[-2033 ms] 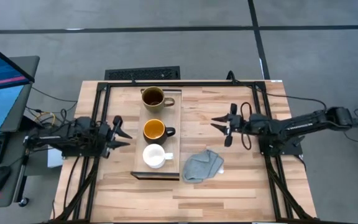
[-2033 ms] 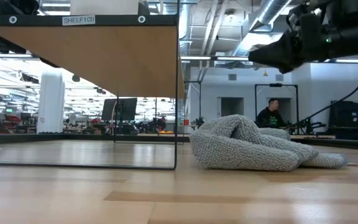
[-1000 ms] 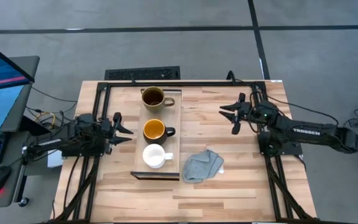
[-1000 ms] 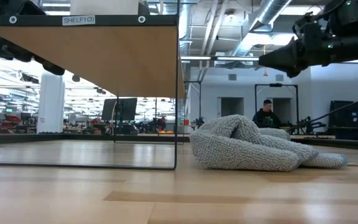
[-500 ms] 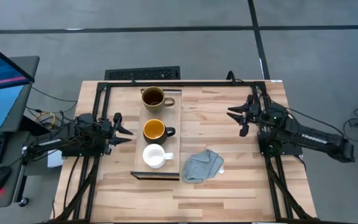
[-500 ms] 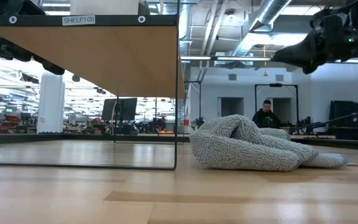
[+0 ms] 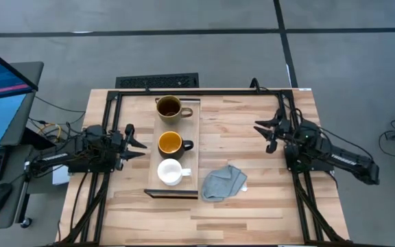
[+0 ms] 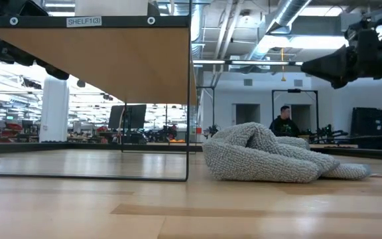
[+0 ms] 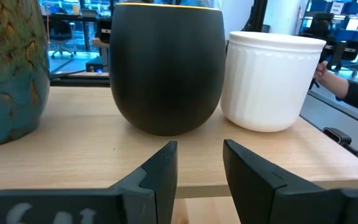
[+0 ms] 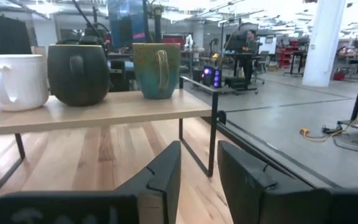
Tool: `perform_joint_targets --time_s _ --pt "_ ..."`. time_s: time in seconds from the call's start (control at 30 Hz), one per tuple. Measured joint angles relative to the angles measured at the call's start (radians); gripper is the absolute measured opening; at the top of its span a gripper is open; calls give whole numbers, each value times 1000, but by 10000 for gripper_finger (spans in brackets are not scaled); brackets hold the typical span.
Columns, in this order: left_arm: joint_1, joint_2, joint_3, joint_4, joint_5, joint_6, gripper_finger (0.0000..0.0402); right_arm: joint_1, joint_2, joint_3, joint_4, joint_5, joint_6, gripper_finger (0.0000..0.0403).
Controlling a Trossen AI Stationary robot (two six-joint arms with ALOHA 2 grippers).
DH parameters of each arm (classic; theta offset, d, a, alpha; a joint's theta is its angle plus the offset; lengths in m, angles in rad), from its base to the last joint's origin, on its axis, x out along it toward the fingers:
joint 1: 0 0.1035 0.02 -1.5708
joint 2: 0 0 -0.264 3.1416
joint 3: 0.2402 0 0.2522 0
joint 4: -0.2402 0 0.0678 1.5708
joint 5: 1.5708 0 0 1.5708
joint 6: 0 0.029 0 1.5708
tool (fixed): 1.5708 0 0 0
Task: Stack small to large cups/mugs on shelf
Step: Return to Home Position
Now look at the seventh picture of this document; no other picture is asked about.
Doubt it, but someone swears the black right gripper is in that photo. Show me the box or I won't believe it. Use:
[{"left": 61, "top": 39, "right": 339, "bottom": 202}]
[{"left": 252, "top": 108, "right": 294, "bottom": 154}]

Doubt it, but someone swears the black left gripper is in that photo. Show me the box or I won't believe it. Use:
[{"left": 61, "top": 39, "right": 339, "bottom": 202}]
[{"left": 108, "top": 123, "right": 148, "bottom": 172}]

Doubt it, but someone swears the black mug with yellow inside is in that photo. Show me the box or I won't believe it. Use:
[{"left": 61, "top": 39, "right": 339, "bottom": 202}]
[{"left": 157, "top": 130, "right": 195, "bottom": 161}]

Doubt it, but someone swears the white ceramic cup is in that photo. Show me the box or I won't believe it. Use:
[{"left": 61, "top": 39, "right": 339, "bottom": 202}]
[{"left": 156, "top": 158, "right": 192, "bottom": 187}]

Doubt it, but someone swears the olive green ceramic mug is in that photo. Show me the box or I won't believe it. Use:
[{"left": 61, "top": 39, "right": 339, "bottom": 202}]
[{"left": 155, "top": 95, "right": 194, "bottom": 125}]

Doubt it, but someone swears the wooden tray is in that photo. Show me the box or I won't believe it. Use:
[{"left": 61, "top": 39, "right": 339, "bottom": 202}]
[{"left": 144, "top": 97, "right": 201, "bottom": 200}]

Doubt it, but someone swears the black perforated floor mat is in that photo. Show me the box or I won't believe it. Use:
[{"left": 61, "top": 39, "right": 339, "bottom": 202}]
[{"left": 115, "top": 72, "right": 200, "bottom": 89}]

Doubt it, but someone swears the grey terry cloth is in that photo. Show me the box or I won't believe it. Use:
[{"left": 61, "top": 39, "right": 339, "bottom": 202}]
[{"left": 200, "top": 165, "right": 248, "bottom": 202}]

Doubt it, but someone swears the white box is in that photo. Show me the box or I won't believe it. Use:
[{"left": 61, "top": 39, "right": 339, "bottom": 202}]
[{"left": 51, "top": 164, "right": 70, "bottom": 187}]

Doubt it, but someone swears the grey computer desk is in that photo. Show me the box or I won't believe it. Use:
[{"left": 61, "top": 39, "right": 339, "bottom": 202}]
[{"left": 0, "top": 61, "right": 45, "bottom": 231}]

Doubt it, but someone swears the black aluminium table frame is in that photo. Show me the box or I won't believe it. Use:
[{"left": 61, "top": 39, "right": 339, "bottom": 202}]
[{"left": 55, "top": 87, "right": 350, "bottom": 247}]

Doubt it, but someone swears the black hanging cable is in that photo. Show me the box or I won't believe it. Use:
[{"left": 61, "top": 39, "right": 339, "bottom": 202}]
[{"left": 250, "top": 78, "right": 264, "bottom": 93}]

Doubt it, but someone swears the yellow cable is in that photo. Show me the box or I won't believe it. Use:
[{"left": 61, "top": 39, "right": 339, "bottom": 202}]
[{"left": 38, "top": 122, "right": 63, "bottom": 140}]

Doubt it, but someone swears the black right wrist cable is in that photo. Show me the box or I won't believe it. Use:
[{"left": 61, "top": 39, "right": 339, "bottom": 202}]
[{"left": 315, "top": 126, "right": 374, "bottom": 161}]

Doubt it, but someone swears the thin black floor cable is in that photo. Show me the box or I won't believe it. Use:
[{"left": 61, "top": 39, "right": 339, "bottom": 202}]
[{"left": 34, "top": 95, "right": 86, "bottom": 115}]

